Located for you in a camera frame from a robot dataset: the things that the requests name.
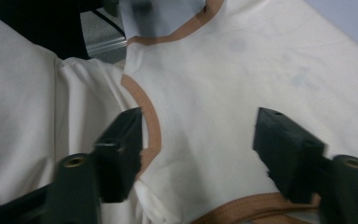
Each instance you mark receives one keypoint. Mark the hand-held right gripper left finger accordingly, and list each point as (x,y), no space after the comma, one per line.
(121,155)

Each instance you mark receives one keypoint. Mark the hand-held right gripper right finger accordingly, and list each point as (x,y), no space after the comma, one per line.
(289,155)

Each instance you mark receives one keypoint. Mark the cream baby bodysuit brown trim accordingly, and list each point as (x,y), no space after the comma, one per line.
(217,87)

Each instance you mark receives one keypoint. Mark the metal bar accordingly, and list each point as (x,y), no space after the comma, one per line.
(105,46)

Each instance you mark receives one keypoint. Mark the black object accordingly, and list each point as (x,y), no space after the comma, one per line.
(43,21)

